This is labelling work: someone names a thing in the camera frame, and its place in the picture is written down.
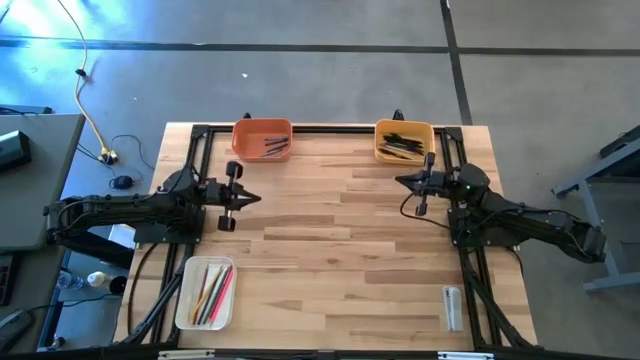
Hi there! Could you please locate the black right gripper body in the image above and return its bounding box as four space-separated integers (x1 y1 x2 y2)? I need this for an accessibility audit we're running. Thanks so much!
415 152 454 216

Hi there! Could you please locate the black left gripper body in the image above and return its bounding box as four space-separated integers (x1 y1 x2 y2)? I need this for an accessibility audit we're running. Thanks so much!
207 162 245 232

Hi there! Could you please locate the green pencil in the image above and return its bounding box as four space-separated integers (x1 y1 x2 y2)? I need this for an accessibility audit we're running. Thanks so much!
201 266 231 326

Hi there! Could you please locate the yellow pencil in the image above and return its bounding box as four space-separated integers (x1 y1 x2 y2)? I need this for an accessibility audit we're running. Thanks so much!
191 265 224 325

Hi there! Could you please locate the yellow plastic bin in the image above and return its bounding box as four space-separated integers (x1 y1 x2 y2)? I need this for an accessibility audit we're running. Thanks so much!
373 118 437 166

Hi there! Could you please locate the orange plastic bin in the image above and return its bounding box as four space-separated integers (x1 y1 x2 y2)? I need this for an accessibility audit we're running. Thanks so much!
230 117 294 163

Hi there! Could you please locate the white plastic tray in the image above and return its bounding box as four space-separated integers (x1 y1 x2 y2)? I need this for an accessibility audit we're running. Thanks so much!
173 255 238 332

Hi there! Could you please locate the white paper sheet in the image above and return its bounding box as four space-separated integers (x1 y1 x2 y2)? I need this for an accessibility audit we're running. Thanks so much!
107 223 142 250

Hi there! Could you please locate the black table leg beam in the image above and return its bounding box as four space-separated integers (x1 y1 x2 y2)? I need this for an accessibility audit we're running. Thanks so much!
49 232 135 271

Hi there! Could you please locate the white bottle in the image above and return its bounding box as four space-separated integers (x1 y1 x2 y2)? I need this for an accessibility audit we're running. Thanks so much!
86 270 112 288

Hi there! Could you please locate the clear water bottle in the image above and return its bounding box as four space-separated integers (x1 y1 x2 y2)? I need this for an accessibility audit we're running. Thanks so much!
55 269 86 291

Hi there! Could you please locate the grey table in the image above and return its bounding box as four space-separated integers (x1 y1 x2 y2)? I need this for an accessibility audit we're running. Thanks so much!
0 112 86 252

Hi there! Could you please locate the black box device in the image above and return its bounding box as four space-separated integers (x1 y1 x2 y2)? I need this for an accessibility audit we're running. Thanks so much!
0 130 33 174

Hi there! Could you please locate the black flat bar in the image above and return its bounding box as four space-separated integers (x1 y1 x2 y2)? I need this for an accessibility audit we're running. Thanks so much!
0 103 54 116

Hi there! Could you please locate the black keyboard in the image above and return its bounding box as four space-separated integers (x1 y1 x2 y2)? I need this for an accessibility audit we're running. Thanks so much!
0 252 19 307

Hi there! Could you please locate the grey computer mouse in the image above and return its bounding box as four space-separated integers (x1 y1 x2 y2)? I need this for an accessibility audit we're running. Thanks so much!
0 308 34 351

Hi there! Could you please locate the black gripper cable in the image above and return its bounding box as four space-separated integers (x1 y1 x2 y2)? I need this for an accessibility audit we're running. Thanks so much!
399 192 454 231

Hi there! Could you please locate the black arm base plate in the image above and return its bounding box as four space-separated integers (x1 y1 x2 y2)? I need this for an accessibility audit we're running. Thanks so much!
132 207 207 246
449 207 524 250

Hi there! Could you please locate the thin black floor cable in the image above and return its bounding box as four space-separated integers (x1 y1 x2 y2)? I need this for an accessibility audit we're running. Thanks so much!
74 133 157 174

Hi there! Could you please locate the thick black cable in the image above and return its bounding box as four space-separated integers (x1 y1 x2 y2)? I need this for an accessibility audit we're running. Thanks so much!
126 243 160 337

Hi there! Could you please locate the metal bracket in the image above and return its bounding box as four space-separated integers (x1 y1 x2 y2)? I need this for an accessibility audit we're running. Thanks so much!
157 349 216 360
437 351 495 360

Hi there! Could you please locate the yellow floor cable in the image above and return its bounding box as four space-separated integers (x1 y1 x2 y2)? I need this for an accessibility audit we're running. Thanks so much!
55 0 112 161

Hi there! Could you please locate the blue-grey metal table frame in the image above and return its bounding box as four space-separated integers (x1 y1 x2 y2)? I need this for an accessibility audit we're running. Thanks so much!
551 124 640 294

